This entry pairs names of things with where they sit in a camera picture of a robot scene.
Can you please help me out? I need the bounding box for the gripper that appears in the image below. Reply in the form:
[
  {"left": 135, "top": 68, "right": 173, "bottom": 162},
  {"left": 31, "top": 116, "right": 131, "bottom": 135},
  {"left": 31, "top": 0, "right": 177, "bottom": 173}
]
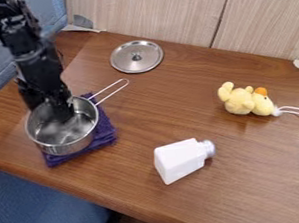
[{"left": 9, "top": 41, "right": 78, "bottom": 128}]

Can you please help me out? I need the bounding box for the silver pot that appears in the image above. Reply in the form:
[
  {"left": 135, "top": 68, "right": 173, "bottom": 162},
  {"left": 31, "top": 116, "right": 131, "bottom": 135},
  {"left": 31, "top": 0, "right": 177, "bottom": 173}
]
[{"left": 19, "top": 77, "right": 137, "bottom": 161}]

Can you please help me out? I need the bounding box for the blue cloth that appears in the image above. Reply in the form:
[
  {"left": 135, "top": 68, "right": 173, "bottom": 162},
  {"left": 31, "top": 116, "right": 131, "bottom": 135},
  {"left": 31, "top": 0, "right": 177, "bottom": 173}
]
[{"left": 34, "top": 89, "right": 121, "bottom": 169}]

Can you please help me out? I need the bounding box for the silver lid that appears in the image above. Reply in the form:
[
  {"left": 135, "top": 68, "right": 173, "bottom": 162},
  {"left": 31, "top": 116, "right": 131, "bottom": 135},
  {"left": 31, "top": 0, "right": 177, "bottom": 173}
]
[{"left": 107, "top": 37, "right": 167, "bottom": 77}]

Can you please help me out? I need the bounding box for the white salt shaker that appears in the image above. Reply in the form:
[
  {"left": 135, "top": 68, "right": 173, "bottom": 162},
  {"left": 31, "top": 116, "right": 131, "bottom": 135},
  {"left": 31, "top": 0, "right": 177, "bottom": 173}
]
[{"left": 150, "top": 135, "right": 220, "bottom": 187}]

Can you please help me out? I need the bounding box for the yellow plush duck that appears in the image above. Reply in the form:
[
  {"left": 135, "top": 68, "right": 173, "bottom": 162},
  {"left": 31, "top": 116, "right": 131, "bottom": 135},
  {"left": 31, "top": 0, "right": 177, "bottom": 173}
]
[{"left": 216, "top": 74, "right": 299, "bottom": 125}]

